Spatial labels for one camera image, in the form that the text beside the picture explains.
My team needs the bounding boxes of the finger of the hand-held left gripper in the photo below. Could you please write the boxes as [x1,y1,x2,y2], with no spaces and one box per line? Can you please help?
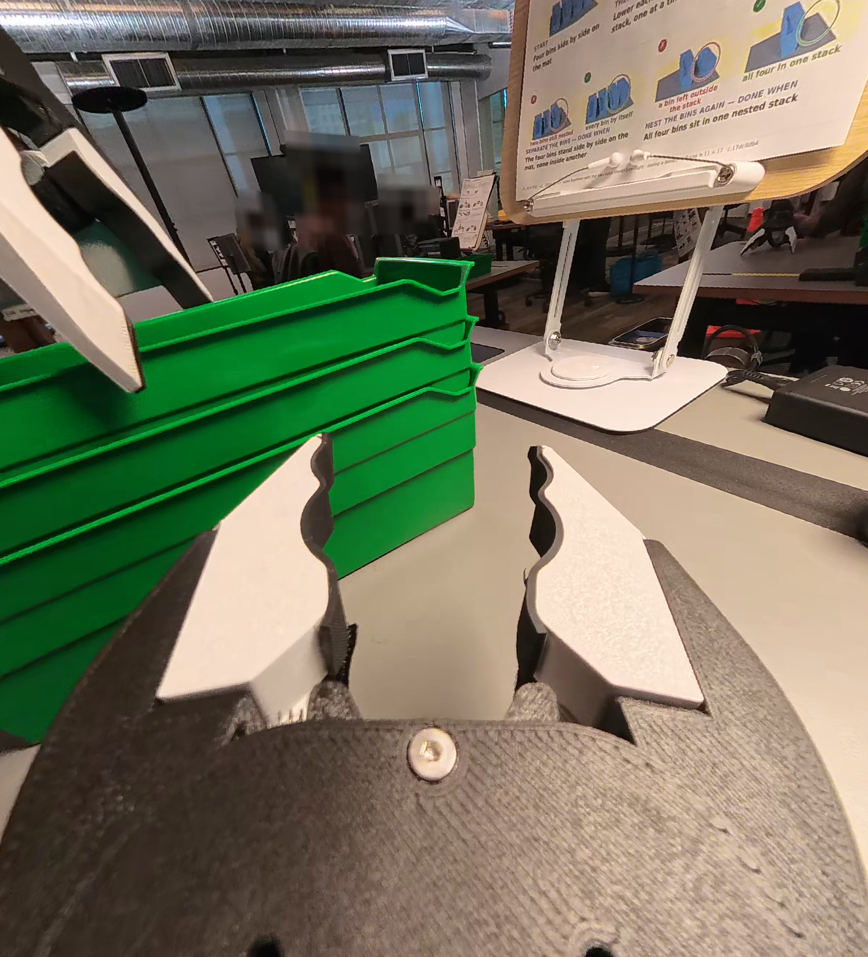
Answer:
[0,86,145,395]
[45,126,215,309]

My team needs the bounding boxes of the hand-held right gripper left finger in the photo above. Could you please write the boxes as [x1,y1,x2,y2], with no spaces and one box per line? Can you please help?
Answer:
[156,432,352,720]

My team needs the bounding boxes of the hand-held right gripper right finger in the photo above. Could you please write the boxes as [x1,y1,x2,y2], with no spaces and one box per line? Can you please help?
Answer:
[516,445,707,725]

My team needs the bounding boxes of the green plastic bin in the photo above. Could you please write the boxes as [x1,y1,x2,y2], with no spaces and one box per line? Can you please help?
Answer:
[0,318,481,580]
[0,256,477,494]
[0,365,484,659]
[0,426,477,745]

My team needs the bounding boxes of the black pole with disc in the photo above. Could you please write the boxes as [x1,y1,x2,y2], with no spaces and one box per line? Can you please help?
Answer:
[71,84,184,251]

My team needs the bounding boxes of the white and wood document stand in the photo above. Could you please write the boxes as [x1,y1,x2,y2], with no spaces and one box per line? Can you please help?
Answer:
[473,0,868,436]

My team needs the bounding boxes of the dark smartphone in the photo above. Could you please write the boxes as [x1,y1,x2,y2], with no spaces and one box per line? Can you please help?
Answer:
[611,317,676,350]

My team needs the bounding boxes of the black box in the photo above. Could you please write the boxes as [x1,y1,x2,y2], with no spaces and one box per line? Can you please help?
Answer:
[765,365,868,466]

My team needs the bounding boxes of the background instruction sign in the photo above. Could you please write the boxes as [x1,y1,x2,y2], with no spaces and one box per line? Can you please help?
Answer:
[451,174,499,251]

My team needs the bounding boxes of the grey background table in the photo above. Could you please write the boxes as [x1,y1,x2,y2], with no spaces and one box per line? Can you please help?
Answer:
[632,238,868,308]

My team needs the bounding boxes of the printed instruction sheet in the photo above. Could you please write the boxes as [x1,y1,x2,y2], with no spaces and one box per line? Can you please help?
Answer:
[515,0,868,171]

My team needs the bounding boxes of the silver ceiling duct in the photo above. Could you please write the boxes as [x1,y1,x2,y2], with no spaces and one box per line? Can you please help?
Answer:
[0,0,516,52]
[60,51,495,94]

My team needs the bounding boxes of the black cable with plug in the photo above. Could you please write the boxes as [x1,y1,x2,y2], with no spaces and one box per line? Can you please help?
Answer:
[724,365,788,397]

